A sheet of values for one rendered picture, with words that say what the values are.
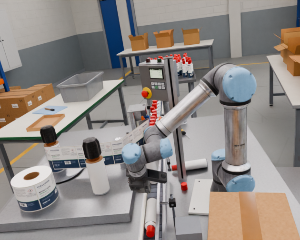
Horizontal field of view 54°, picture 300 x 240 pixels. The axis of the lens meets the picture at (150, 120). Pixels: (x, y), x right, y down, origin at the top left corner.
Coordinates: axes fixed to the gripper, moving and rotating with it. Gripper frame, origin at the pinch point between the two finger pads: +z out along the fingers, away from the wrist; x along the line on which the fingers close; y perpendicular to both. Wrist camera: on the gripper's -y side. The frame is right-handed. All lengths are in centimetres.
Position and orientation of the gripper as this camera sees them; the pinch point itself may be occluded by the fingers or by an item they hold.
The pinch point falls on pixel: (150, 190)
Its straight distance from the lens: 141.9
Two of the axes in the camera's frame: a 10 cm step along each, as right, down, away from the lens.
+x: 0.2, 7.8, -6.3
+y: -9.9, 1.1, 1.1
